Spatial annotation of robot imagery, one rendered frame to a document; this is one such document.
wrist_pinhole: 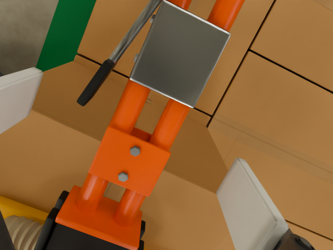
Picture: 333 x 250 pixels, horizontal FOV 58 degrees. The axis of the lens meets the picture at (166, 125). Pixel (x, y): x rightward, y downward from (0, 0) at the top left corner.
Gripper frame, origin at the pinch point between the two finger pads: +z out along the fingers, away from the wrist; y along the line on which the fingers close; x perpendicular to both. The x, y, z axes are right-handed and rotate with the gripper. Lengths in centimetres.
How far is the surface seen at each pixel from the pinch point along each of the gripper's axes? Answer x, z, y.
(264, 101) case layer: 2, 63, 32
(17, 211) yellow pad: -24.6, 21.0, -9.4
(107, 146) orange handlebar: -4.6, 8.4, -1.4
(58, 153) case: -14.5, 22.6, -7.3
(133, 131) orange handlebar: -3.2, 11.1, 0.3
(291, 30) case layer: 21, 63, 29
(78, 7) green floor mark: 0, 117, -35
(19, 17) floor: -14, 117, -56
